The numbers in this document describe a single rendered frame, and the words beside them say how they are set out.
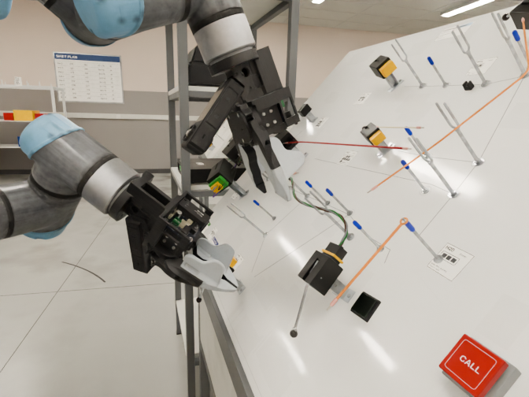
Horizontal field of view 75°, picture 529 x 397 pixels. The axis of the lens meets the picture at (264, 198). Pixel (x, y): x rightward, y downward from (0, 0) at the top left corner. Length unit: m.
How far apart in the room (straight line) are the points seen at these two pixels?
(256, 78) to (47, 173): 0.31
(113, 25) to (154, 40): 7.65
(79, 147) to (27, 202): 0.11
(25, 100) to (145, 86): 2.31
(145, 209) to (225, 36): 0.25
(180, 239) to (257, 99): 0.22
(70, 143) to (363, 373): 0.52
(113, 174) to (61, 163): 0.07
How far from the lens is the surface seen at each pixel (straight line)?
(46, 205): 0.58
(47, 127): 0.55
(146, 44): 8.08
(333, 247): 0.61
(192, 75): 1.49
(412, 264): 0.61
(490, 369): 0.47
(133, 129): 8.02
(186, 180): 1.43
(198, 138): 0.46
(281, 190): 0.48
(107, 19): 0.43
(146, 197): 0.49
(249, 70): 0.50
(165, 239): 0.50
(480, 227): 0.61
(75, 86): 8.21
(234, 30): 0.48
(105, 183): 0.51
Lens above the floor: 1.36
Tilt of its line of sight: 14 degrees down
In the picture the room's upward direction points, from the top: 2 degrees clockwise
